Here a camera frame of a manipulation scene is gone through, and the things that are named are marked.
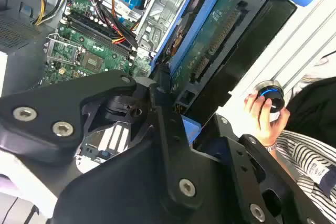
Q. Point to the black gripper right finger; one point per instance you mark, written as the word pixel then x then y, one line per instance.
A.
pixel 262 171

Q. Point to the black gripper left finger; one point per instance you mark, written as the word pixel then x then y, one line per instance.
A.
pixel 39 119

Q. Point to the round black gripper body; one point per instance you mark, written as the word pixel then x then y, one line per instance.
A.
pixel 118 195

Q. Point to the hard disk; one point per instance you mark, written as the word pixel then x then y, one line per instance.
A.
pixel 210 37

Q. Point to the person bare hand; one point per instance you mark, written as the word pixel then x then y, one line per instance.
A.
pixel 265 129

